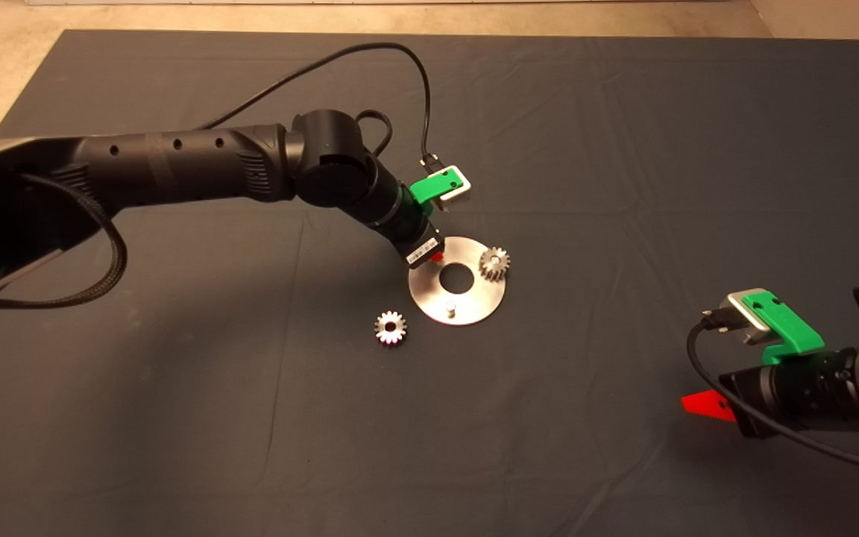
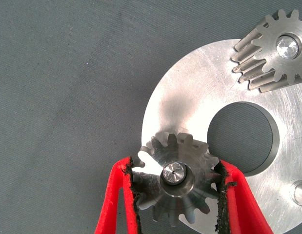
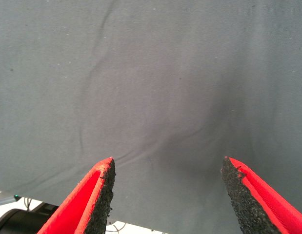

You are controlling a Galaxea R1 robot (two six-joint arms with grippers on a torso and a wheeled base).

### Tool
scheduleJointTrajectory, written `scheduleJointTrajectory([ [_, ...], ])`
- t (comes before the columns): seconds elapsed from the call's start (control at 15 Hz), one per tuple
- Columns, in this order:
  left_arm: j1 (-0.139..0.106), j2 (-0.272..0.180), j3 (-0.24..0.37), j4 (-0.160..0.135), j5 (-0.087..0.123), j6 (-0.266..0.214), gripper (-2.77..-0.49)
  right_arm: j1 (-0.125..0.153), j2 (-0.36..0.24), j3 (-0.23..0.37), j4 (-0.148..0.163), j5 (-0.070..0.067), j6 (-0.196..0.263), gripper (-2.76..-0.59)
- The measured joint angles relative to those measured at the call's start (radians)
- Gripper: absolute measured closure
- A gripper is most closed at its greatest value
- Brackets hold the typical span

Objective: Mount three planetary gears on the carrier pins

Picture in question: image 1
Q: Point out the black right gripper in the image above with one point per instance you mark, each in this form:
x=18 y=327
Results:
x=795 y=391

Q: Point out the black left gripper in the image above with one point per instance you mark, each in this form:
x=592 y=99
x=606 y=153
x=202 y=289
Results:
x=414 y=235

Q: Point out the small steel planetary gear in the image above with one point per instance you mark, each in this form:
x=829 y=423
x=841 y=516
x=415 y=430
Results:
x=383 y=321
x=493 y=268

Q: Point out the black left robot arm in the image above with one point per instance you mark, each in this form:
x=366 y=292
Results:
x=176 y=164

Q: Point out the round metal carrier plate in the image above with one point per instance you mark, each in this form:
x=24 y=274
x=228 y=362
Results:
x=429 y=298

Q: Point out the dark grey table cloth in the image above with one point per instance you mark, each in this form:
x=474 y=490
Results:
x=549 y=134

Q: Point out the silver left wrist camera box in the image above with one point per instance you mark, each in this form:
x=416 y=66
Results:
x=459 y=195

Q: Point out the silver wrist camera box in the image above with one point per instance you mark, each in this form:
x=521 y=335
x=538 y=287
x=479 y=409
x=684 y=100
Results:
x=739 y=306
x=459 y=195

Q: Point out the green left camera mount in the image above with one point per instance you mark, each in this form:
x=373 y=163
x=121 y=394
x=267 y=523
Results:
x=433 y=186

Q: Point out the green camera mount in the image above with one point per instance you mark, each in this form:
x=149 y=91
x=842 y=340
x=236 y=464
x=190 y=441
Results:
x=433 y=186
x=784 y=324

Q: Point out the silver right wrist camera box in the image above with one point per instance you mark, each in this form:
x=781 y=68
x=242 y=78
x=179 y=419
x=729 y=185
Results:
x=739 y=306

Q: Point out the green right camera mount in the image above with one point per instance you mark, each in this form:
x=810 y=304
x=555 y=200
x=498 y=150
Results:
x=784 y=324

